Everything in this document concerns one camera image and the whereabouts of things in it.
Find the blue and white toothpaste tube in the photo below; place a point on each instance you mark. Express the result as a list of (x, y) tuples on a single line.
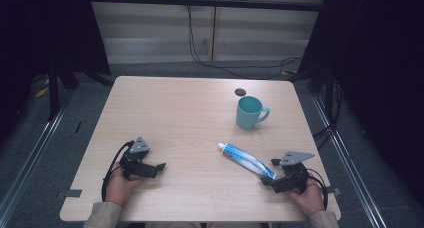
[(248, 161)]

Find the black stand leg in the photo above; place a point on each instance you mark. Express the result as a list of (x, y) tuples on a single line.
[(53, 88)]

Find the person's right hand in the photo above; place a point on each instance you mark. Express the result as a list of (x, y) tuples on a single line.
[(310, 201)]

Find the black curtain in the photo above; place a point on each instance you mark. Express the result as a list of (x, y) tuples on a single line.
[(40, 31), (383, 71)]

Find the dark round cap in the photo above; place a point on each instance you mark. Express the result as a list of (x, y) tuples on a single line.
[(240, 92)]

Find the person's left hand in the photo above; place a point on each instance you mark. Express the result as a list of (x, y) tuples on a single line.
[(117, 188)]

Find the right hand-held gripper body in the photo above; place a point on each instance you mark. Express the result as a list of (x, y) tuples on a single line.
[(293, 179)]

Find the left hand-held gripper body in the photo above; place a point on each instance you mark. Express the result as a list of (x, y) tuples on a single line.
[(133, 163)]

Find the grey tape strip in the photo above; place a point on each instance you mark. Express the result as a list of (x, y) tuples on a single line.
[(334, 191), (72, 193)]

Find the black horizontal bar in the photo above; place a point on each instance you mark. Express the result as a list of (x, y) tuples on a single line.
[(200, 1)]

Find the metal floor rail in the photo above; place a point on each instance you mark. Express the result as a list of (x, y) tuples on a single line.
[(30, 158), (350, 174)]

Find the teal mug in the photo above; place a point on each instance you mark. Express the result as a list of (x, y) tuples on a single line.
[(248, 113)]

